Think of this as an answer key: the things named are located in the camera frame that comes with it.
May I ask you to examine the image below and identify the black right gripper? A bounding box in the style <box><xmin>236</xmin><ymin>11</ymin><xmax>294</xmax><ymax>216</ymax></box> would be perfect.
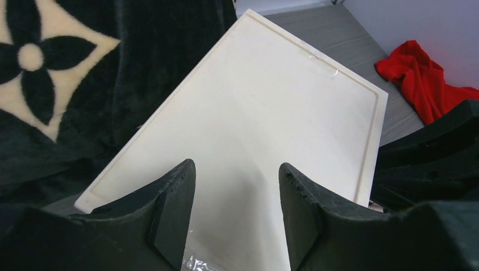
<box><xmin>371</xmin><ymin>99</ymin><xmax>478</xmax><ymax>211</ymax></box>

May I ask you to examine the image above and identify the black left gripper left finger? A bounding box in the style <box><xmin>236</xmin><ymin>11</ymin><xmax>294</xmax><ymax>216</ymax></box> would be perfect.
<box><xmin>1</xmin><ymin>159</ymin><xmax>196</xmax><ymax>270</ymax></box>

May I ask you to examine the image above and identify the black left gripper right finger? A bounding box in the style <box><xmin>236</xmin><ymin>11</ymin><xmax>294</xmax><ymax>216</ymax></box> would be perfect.
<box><xmin>279</xmin><ymin>163</ymin><xmax>478</xmax><ymax>270</ymax></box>

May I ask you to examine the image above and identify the white pink drawer organizer box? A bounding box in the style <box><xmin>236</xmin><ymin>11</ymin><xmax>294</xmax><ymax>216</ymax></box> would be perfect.
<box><xmin>75</xmin><ymin>10</ymin><xmax>387</xmax><ymax>270</ymax></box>

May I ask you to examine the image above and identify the red cloth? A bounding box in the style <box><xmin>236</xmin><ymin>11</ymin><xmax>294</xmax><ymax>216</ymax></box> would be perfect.
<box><xmin>375</xmin><ymin>40</ymin><xmax>478</xmax><ymax>125</ymax></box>

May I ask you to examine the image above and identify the black floral plush blanket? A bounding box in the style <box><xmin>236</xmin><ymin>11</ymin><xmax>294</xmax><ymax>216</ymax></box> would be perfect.
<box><xmin>1</xmin><ymin>1</ymin><xmax>237</xmax><ymax>207</ymax></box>

